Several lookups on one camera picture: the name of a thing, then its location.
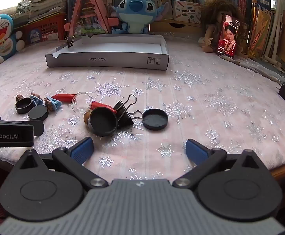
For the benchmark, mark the blue cat robot plush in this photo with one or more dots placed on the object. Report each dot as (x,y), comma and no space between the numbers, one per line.
(0,36)

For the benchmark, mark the large black round container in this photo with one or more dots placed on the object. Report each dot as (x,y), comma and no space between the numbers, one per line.
(103,122)

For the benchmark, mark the red plastic crate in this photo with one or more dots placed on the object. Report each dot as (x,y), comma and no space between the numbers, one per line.
(44,27)

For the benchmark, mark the black smartphone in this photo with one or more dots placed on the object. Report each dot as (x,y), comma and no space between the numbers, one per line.
(228,36)

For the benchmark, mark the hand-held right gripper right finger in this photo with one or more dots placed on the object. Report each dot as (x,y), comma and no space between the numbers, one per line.
(196,149)

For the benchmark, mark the stack of books and papers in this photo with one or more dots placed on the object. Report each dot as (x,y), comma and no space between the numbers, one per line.
(47,2)

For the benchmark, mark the small black round container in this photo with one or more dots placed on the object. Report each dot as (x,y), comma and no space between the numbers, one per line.
(24,105)

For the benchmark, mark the wooden drawer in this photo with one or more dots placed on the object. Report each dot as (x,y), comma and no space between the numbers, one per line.
(176,27)

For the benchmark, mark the small black disc lid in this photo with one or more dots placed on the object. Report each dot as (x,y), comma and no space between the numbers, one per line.
(38,113)

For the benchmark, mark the brown-haired doll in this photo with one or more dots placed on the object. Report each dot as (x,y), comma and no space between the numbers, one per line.
(213,17)

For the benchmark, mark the blue bear hair clip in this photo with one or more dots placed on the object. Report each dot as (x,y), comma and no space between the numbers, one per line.
(36,98)
(52,103)

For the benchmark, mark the red chili pepper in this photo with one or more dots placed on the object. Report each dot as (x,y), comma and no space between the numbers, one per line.
(63,97)
(102,105)

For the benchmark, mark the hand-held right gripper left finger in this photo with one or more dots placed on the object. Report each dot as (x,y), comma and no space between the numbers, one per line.
(82,149)

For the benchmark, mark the white pipe frame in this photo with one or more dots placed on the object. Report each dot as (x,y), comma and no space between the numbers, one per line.
(275,29)

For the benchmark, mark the row of colourful thin books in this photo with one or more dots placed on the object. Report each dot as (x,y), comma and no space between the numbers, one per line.
(261,29)

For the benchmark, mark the blue alien plush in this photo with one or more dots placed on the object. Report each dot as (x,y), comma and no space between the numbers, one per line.
(135,12)

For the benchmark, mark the large black binder clip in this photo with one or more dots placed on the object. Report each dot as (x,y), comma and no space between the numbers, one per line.
(124,115)

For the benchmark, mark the pink triangular dollhouse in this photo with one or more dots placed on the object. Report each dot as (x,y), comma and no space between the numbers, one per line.
(88,12)

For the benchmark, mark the printed white cardboard box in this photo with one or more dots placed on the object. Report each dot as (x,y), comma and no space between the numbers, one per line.
(186,12)

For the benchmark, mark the small black binder clip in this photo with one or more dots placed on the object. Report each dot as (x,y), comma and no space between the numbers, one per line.
(70,41)

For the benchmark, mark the pink snowflake tablecloth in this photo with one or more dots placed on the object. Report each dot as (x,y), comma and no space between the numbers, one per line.
(193,98)

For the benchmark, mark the white cardboard box lid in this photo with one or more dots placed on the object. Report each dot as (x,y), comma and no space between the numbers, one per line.
(108,61)

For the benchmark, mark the large black round lid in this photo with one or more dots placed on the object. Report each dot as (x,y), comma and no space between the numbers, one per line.
(155,119)

